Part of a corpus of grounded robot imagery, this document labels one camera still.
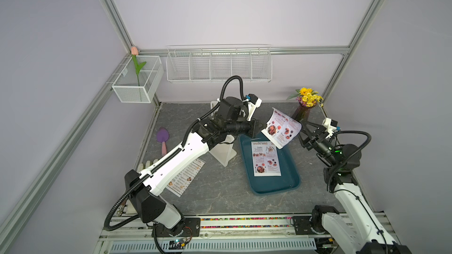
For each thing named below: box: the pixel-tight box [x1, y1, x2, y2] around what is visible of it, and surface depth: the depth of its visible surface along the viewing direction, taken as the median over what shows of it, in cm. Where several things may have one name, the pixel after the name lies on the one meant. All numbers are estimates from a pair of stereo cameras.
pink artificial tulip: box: [130, 45, 147, 87], surface depth 92 cm
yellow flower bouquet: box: [286, 87, 324, 108], surface depth 92 cm
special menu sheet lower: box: [250, 141, 282, 177], surface depth 95 cm
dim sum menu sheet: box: [165, 157, 206, 198], surface depth 89 cm
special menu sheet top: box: [261, 107, 302, 150], surface depth 71 cm
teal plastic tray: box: [238, 133, 302, 196], surface depth 90 cm
